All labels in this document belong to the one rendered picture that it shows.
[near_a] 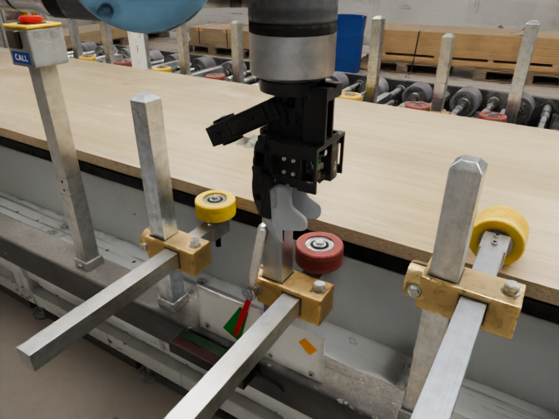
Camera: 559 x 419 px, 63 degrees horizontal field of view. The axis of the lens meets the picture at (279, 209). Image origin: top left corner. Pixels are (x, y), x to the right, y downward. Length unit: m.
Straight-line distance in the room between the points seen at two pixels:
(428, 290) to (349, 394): 0.27
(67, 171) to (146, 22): 0.74
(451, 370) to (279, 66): 0.34
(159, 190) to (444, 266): 0.48
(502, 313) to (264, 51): 0.40
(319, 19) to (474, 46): 6.00
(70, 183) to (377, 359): 0.72
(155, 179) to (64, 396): 1.18
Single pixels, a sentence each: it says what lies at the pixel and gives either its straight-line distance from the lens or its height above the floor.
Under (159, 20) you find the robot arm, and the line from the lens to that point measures 0.31.
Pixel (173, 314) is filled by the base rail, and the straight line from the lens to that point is 0.95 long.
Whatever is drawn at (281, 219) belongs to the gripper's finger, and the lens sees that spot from 0.55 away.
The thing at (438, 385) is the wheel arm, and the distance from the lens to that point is 0.49.
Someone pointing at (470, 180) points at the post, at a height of 1.11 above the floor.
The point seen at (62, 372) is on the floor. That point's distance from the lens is 1.94.
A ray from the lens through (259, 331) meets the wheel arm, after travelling 0.66.
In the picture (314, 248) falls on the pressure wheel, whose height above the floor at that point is 0.90.
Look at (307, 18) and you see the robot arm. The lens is 0.46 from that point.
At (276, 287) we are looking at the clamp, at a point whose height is 0.87.
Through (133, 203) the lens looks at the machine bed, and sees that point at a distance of 1.27.
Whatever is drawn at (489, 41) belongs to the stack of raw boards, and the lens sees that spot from 6.43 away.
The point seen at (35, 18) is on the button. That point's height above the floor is 1.23.
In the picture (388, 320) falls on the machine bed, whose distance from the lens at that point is 0.97.
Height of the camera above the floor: 1.32
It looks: 28 degrees down
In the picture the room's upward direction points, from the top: straight up
